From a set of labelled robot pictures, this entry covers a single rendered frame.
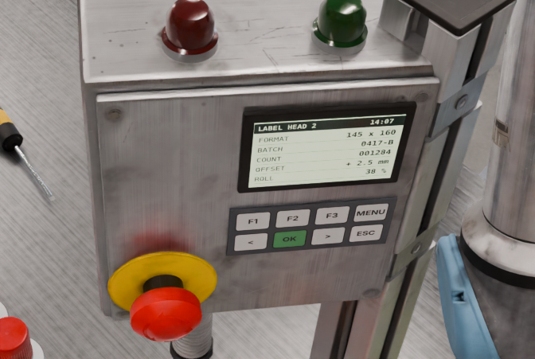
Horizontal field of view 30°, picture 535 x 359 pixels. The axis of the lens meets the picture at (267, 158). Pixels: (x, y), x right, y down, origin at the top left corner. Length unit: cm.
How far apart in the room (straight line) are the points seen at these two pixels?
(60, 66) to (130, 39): 94
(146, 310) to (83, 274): 64
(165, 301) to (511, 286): 38
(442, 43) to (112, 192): 17
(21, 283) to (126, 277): 63
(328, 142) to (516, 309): 40
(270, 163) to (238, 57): 6
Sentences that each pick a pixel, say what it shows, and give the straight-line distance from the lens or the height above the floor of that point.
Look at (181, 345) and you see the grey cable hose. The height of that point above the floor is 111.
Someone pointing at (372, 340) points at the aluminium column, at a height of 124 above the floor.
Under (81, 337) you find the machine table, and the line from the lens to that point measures 112.
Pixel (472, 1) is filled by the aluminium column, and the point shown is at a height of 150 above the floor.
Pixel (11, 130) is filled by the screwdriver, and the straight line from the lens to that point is 128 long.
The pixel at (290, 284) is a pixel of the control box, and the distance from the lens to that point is 57.
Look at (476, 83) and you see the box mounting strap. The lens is 51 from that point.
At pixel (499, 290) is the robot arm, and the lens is 84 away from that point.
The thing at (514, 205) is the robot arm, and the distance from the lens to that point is 81.
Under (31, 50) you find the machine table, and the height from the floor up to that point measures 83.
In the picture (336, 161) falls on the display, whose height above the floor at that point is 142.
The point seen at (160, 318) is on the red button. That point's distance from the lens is 53.
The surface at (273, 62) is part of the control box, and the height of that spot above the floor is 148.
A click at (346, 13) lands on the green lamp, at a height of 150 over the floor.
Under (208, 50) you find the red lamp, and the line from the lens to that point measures 45.
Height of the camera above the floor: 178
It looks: 48 degrees down
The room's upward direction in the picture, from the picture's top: 6 degrees clockwise
